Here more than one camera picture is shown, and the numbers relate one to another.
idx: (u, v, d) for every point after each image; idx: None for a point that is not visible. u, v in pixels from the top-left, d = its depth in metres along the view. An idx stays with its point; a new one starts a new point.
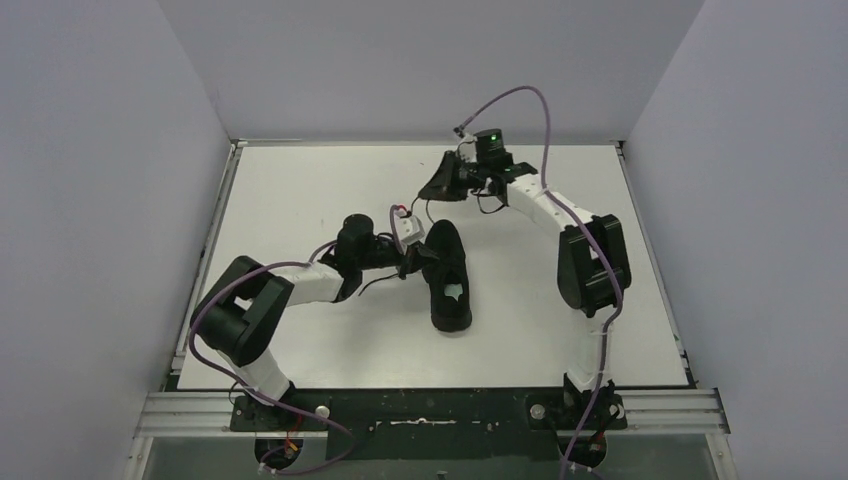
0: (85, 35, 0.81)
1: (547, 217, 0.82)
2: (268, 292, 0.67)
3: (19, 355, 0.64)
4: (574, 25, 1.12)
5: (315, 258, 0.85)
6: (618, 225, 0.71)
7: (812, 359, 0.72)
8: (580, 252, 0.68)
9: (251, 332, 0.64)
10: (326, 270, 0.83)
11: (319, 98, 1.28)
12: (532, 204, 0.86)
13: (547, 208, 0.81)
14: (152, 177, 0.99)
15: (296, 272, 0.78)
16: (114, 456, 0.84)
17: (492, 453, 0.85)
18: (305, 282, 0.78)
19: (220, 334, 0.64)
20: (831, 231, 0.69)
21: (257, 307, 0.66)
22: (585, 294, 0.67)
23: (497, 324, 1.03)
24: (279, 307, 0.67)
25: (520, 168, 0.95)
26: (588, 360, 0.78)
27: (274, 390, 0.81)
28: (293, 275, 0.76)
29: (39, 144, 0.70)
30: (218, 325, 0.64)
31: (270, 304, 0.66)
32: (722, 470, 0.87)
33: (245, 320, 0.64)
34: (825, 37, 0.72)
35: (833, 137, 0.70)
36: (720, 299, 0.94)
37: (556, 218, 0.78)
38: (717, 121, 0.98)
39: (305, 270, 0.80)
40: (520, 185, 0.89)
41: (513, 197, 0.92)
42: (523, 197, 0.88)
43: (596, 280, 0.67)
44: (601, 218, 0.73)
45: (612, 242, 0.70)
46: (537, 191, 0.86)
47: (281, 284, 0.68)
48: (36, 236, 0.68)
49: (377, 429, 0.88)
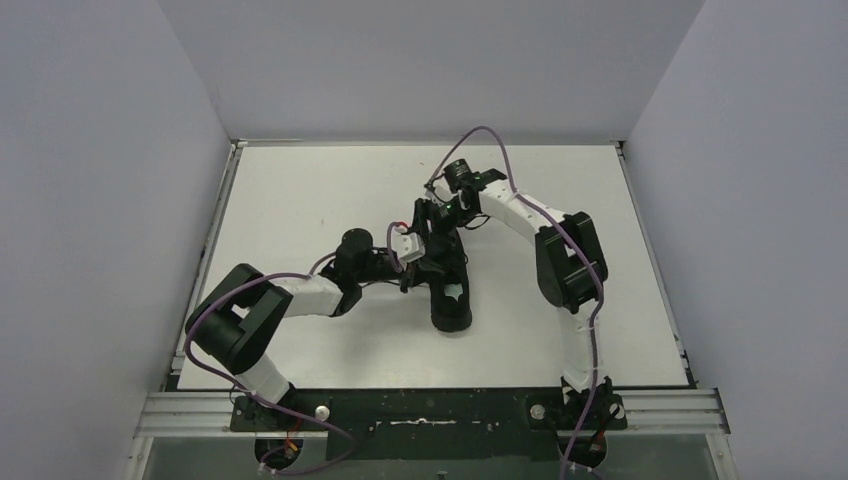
0: (85, 35, 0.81)
1: (520, 221, 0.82)
2: (266, 303, 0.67)
3: (19, 355, 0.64)
4: (573, 25, 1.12)
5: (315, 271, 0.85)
6: (590, 222, 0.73)
7: (812, 360, 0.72)
8: (556, 249, 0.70)
9: (247, 341, 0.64)
10: (325, 283, 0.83)
11: (319, 98, 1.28)
12: (505, 209, 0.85)
13: (520, 210, 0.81)
14: (152, 177, 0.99)
15: (295, 284, 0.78)
16: (115, 456, 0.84)
17: (492, 453, 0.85)
18: (304, 295, 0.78)
19: (214, 342, 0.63)
20: (832, 230, 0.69)
21: (254, 317, 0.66)
22: (567, 291, 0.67)
23: (496, 326, 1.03)
24: (278, 318, 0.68)
25: (489, 174, 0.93)
26: (580, 356, 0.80)
27: (273, 393, 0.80)
28: (293, 286, 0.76)
29: (39, 143, 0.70)
30: (214, 332, 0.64)
31: (268, 314, 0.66)
32: (721, 470, 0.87)
33: (242, 329, 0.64)
34: (826, 36, 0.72)
35: (833, 136, 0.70)
36: (719, 299, 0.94)
37: (529, 220, 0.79)
38: (717, 121, 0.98)
39: (305, 282, 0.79)
40: (490, 192, 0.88)
41: (489, 205, 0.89)
42: (496, 204, 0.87)
43: (575, 275, 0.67)
44: (572, 216, 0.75)
45: (587, 238, 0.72)
46: (509, 194, 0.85)
47: (280, 294, 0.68)
48: (37, 236, 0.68)
49: (377, 429, 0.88)
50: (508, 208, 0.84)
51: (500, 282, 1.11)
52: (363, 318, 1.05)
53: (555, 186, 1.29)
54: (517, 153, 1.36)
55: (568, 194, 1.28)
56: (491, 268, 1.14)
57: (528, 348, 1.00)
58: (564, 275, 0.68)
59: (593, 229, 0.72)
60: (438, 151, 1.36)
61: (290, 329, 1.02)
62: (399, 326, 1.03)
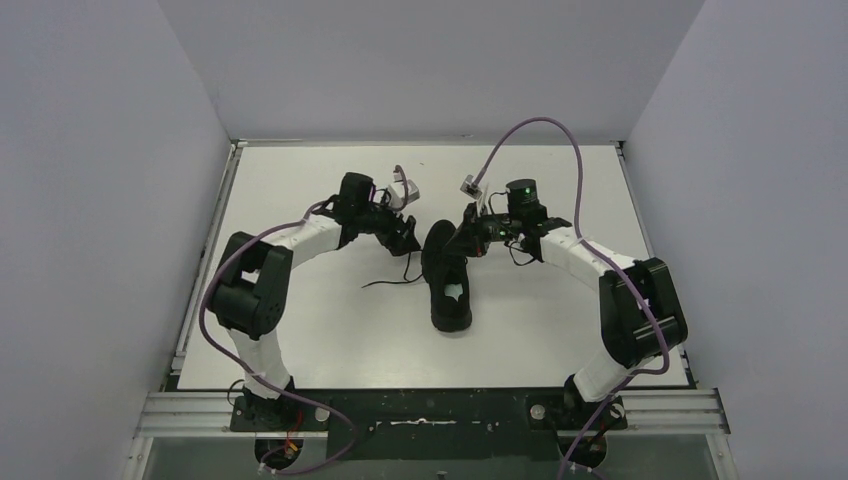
0: (84, 34, 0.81)
1: (585, 267, 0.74)
2: (269, 262, 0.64)
3: (20, 356, 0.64)
4: (573, 26, 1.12)
5: (307, 212, 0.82)
6: (664, 269, 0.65)
7: (810, 359, 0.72)
8: (621, 299, 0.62)
9: (265, 303, 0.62)
10: (321, 224, 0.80)
11: (319, 98, 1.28)
12: (567, 255, 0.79)
13: (586, 256, 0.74)
14: (152, 176, 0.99)
15: (292, 234, 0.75)
16: (115, 457, 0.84)
17: (492, 453, 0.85)
18: (304, 243, 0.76)
19: (235, 309, 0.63)
20: (830, 232, 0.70)
21: (263, 278, 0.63)
22: (634, 348, 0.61)
23: (496, 329, 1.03)
24: (286, 274, 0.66)
25: (553, 221, 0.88)
26: (607, 386, 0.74)
27: (279, 379, 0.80)
28: (294, 238, 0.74)
29: (40, 143, 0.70)
30: (232, 301, 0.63)
31: (275, 274, 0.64)
32: (721, 470, 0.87)
33: (256, 291, 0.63)
34: (824, 37, 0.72)
35: (832, 136, 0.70)
36: (720, 299, 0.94)
37: (594, 265, 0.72)
38: (717, 122, 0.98)
39: (301, 229, 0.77)
40: (551, 238, 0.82)
41: (549, 252, 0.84)
42: (556, 249, 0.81)
43: (644, 334, 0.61)
44: (644, 260, 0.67)
45: (662, 290, 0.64)
46: (572, 241, 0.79)
47: (282, 252, 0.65)
48: (36, 237, 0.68)
49: (377, 429, 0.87)
50: (571, 253, 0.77)
51: (498, 281, 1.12)
52: (362, 313, 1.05)
53: (555, 186, 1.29)
54: (517, 153, 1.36)
55: (567, 192, 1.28)
56: (488, 267, 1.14)
57: (528, 348, 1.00)
58: (634, 331, 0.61)
59: (668, 277, 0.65)
60: (438, 152, 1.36)
61: (288, 330, 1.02)
62: (399, 324, 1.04)
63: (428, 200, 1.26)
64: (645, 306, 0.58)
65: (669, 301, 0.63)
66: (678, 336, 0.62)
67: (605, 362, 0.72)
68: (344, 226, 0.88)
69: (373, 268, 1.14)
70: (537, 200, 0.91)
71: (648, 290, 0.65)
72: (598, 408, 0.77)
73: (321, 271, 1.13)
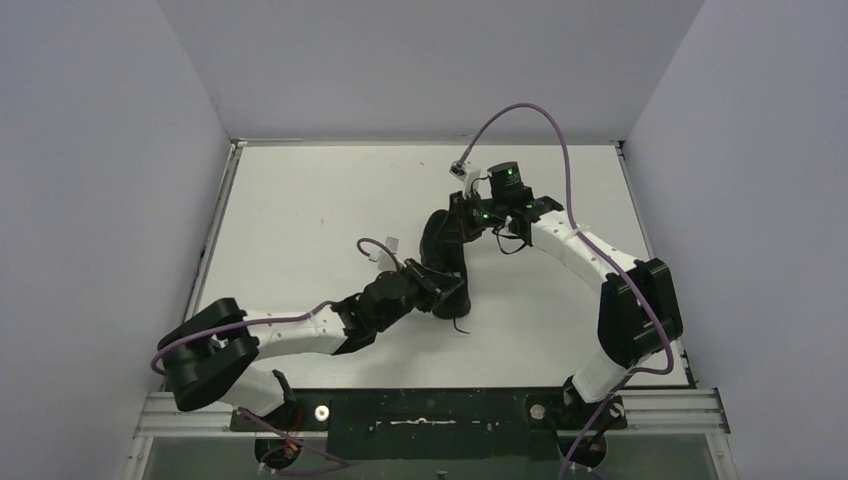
0: (81, 30, 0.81)
1: (583, 263, 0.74)
2: (228, 354, 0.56)
3: (21, 354, 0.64)
4: (572, 25, 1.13)
5: (319, 306, 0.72)
6: (666, 270, 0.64)
7: (807, 357, 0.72)
8: (625, 304, 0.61)
9: (197, 387, 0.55)
10: (323, 329, 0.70)
11: (318, 97, 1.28)
12: (562, 247, 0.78)
13: (584, 251, 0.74)
14: (152, 176, 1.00)
15: (284, 329, 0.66)
16: (114, 457, 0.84)
17: (492, 453, 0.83)
18: (290, 343, 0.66)
19: (175, 373, 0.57)
20: (827, 229, 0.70)
21: (212, 363, 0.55)
22: (635, 350, 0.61)
23: (494, 324, 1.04)
24: (240, 370, 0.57)
25: (543, 203, 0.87)
26: (604, 386, 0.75)
27: (261, 407, 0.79)
28: (276, 335, 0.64)
29: (39, 142, 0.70)
30: (180, 364, 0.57)
31: (222, 368, 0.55)
32: (722, 470, 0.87)
33: (201, 369, 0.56)
34: (821, 36, 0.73)
35: (829, 136, 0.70)
36: (719, 299, 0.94)
37: (593, 264, 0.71)
38: (717, 121, 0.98)
39: (296, 327, 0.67)
40: (545, 225, 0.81)
41: (539, 238, 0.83)
42: (551, 239, 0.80)
43: (644, 334, 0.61)
44: (646, 262, 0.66)
45: (663, 292, 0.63)
46: (566, 231, 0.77)
47: (246, 348, 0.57)
48: (31, 235, 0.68)
49: (377, 429, 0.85)
50: (566, 246, 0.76)
51: (495, 277, 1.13)
52: None
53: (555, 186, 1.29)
54: (516, 152, 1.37)
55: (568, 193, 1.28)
56: (485, 262, 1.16)
57: (524, 346, 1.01)
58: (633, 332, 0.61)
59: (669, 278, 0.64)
60: (437, 151, 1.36)
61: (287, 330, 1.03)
62: (399, 325, 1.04)
63: (429, 200, 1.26)
64: (648, 307, 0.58)
65: (669, 302, 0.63)
66: (673, 333, 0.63)
67: (604, 361, 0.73)
68: (353, 339, 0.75)
69: (372, 268, 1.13)
70: (521, 181, 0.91)
71: (648, 291, 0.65)
72: (597, 409, 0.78)
73: (321, 271, 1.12)
